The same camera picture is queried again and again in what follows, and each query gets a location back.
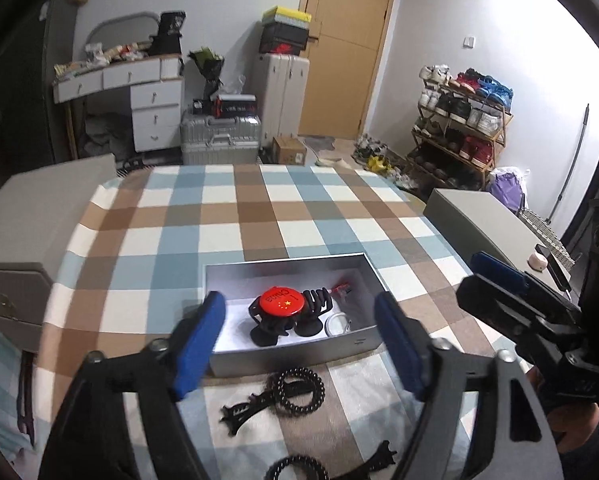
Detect green black flower bouquet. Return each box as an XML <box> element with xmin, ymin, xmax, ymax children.
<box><xmin>188</xmin><ymin>47</ymin><xmax>225</xmax><ymax>100</ymax></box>

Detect silver grey open box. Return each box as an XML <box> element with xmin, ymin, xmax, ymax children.
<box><xmin>205</xmin><ymin>254</ymin><xmax>385</xmax><ymax>377</ymax></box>

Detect plaid checkered tablecloth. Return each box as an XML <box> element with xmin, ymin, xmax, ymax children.
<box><xmin>34</xmin><ymin>165</ymin><xmax>505</xmax><ymax>479</ymax></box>

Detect small cardboard box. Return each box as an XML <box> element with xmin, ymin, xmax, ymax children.
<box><xmin>272</xmin><ymin>136</ymin><xmax>307</xmax><ymax>166</ymax></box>

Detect small pink white device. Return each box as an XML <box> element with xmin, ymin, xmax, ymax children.
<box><xmin>527</xmin><ymin>252</ymin><xmax>548</xmax><ymax>273</ymax></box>

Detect silver aluminium suitcase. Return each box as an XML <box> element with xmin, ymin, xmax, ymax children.
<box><xmin>180</xmin><ymin>112</ymin><xmax>262</xmax><ymax>166</ymax></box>

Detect large black claw clip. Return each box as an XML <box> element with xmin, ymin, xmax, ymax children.
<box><xmin>249</xmin><ymin>297</ymin><xmax>323</xmax><ymax>348</ymax></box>

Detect grey left bedside cabinet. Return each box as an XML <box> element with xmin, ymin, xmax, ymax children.
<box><xmin>0</xmin><ymin>154</ymin><xmax>116</xmax><ymax>353</ymax></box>

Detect wooden door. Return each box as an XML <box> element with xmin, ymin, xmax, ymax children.
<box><xmin>299</xmin><ymin>0</ymin><xmax>394</xmax><ymax>140</ymax></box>

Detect white upright suitcase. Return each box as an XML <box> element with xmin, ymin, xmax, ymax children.
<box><xmin>250</xmin><ymin>54</ymin><xmax>310</xmax><ymax>148</ymax></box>

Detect purple bag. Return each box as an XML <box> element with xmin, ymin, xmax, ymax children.
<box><xmin>487</xmin><ymin>171</ymin><xmax>526</xmax><ymax>214</ymax></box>

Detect white drawer desk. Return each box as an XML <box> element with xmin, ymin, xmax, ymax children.
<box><xmin>53</xmin><ymin>54</ymin><xmax>185</xmax><ymax>153</ymax></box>

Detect black spiral hair tie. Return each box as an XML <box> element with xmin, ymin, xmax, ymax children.
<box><xmin>268</xmin><ymin>366</ymin><xmax>328</xmax><ymax>418</ymax></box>
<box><xmin>262</xmin><ymin>454</ymin><xmax>331</xmax><ymax>480</ymax></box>

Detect wooden shoe rack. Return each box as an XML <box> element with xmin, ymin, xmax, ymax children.
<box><xmin>407</xmin><ymin>64</ymin><xmax>514</xmax><ymax>191</ymax></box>

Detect red China pin badge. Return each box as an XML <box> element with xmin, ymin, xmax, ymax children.
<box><xmin>257</xmin><ymin>286</ymin><xmax>305</xmax><ymax>318</ymax></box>

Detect right hand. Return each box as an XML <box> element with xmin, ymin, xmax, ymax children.
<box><xmin>526</xmin><ymin>366</ymin><xmax>599</xmax><ymax>457</ymax></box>

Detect grey right side cabinet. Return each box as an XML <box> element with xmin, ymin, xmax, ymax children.
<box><xmin>423</xmin><ymin>188</ymin><xmax>557</xmax><ymax>290</ymax></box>

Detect black cat hair clip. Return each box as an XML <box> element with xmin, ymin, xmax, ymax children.
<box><xmin>335</xmin><ymin>440</ymin><xmax>397</xmax><ymax>480</ymax></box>
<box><xmin>220</xmin><ymin>390</ymin><xmax>276</xmax><ymax>437</ymax></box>

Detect stacked shoe boxes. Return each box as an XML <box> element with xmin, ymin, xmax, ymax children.
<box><xmin>258</xmin><ymin>6</ymin><xmax>313</xmax><ymax>56</ymax></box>

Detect black red box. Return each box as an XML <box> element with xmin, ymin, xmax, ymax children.
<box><xmin>212</xmin><ymin>93</ymin><xmax>257</xmax><ymax>118</ymax></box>

